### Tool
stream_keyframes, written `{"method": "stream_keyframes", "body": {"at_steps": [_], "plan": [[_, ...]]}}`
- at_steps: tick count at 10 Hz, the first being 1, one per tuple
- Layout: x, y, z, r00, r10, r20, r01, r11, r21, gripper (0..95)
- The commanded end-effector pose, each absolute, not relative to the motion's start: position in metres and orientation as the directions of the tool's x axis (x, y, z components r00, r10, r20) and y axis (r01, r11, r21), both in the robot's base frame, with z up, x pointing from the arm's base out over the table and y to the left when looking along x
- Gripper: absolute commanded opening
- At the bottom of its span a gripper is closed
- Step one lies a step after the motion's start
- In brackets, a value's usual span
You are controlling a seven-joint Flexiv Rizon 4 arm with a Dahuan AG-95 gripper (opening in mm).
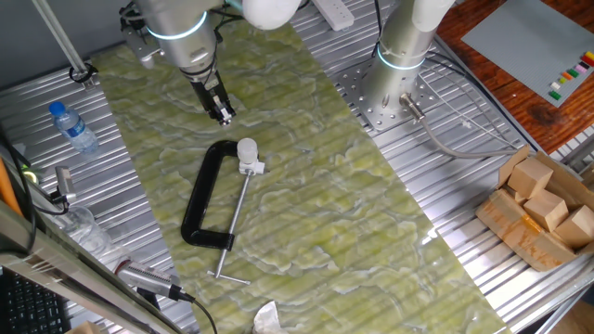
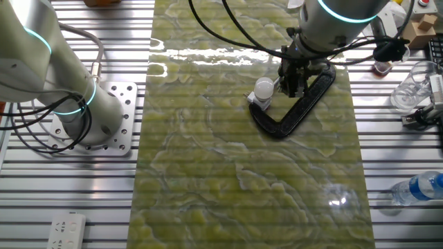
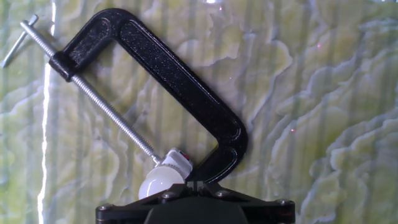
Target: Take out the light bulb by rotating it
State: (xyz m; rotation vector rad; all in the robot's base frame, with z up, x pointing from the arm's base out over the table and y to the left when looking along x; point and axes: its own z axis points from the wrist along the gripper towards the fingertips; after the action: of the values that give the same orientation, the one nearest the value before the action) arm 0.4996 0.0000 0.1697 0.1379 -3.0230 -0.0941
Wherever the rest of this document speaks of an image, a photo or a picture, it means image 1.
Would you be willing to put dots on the orange toy brick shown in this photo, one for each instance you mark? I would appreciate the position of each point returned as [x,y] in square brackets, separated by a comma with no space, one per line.
[566,75]

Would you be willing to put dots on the small cardboard box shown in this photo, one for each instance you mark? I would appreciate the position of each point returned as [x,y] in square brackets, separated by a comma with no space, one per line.
[86,329]

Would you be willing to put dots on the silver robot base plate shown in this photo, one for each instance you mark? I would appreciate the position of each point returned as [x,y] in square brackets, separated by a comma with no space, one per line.
[371,116]

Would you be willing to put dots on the red toy brick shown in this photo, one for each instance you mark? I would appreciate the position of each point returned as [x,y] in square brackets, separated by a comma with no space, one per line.
[588,60]

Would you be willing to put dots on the aluminium frame bar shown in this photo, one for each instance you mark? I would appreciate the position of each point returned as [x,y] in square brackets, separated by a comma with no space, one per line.
[69,273]

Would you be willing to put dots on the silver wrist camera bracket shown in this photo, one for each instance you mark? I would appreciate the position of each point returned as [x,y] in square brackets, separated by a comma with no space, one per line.
[139,44]

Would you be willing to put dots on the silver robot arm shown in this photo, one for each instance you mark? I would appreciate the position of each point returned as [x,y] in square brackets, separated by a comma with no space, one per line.
[181,37]

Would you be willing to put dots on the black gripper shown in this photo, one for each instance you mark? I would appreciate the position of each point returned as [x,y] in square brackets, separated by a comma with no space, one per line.
[208,93]

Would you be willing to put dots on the black keyboard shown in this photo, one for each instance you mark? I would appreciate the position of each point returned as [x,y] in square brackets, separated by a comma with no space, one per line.
[28,311]

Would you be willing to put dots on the orange rod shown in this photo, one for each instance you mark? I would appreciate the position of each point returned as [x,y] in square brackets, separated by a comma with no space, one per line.
[7,190]

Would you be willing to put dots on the pink toy brick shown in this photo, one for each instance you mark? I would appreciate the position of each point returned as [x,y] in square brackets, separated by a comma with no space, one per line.
[580,69]

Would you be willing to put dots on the grey toy brick baseplate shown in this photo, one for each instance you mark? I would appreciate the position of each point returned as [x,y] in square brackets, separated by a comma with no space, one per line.
[524,42]

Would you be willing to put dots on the white power strip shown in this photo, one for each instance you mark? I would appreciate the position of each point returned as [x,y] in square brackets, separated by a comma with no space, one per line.
[336,14]

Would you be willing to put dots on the metal stand pole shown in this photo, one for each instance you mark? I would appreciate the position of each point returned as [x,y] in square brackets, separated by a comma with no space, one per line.
[58,34]

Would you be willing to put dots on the brown cardboard box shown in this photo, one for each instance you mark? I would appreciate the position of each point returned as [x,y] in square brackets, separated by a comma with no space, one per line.
[520,232]

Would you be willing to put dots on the green toy brick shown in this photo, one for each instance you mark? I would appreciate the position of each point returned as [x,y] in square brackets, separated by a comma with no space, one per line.
[573,73]
[554,95]

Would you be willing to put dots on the green marble pattern mat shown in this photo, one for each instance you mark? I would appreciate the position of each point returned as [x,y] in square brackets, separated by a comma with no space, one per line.
[325,209]

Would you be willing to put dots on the black C-clamp with steel screw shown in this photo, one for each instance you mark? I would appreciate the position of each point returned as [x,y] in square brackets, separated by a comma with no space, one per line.
[199,195]

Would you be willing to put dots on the white toy brick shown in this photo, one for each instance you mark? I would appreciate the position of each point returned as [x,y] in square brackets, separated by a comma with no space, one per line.
[555,86]

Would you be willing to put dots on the brown wooden table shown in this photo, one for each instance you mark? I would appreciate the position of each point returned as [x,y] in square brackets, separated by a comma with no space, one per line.
[533,116]

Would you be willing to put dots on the silver camera module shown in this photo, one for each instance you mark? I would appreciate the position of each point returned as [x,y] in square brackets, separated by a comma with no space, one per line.
[148,278]

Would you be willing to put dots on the light wooden block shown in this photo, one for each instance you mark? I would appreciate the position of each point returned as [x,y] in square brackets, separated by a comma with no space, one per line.
[519,197]
[547,211]
[577,227]
[529,178]

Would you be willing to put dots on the grey camera on black mount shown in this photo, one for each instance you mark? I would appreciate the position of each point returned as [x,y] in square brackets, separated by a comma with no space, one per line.
[64,181]

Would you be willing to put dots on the white light bulb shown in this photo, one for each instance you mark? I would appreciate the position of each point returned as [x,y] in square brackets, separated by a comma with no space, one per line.
[247,150]

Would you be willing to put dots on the water bottle with blue cap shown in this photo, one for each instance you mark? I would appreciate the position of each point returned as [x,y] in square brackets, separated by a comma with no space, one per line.
[74,130]

